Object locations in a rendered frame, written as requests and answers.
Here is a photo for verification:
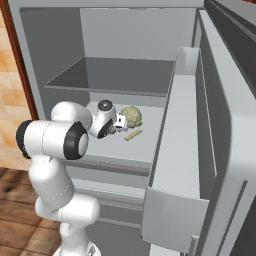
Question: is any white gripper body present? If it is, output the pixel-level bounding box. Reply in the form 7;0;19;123
118;114;130;131

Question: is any yellow butter stick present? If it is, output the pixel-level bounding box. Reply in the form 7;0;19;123
124;129;144;142

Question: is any grey fridge shelf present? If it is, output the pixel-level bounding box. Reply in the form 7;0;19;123
43;56;177;98

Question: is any grey fridge door bin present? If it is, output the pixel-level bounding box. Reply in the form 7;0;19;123
140;46;218;252

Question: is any grey fridge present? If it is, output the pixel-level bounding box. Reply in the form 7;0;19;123
7;0;256;256

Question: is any grey fridge door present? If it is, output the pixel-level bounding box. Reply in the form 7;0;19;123
140;0;256;256

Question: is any pale green cauliflower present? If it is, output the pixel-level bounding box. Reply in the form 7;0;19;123
120;105;144;130

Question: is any brown wooden side panel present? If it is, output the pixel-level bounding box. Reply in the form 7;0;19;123
0;0;40;122

